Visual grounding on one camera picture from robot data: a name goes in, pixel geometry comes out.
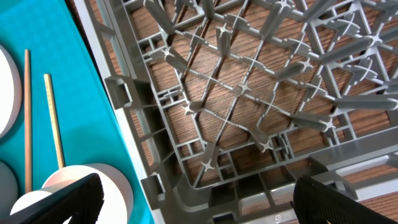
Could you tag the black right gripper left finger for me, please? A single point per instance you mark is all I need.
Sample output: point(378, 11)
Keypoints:
point(79, 202)

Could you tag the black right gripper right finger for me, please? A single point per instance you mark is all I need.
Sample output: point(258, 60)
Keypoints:
point(313, 202)

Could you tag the grey bowl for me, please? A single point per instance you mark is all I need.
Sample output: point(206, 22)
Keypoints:
point(9, 190)

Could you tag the grey dishwasher rack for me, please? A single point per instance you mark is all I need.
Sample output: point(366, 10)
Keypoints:
point(223, 105)

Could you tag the white paper cup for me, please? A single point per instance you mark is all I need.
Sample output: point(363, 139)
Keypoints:
point(32, 197)

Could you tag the right wooden chopstick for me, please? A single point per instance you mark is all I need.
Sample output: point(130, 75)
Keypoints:
point(54, 120)

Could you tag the wooden chopstick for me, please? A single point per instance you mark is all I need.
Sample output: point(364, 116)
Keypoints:
point(28, 123)
point(54, 120)

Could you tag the teal serving tray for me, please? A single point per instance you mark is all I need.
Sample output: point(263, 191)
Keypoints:
point(88, 127)

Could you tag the left wooden chopstick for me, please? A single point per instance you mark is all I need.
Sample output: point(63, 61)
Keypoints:
point(28, 123)

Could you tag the pink round plate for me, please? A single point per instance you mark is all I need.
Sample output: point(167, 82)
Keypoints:
point(11, 92)

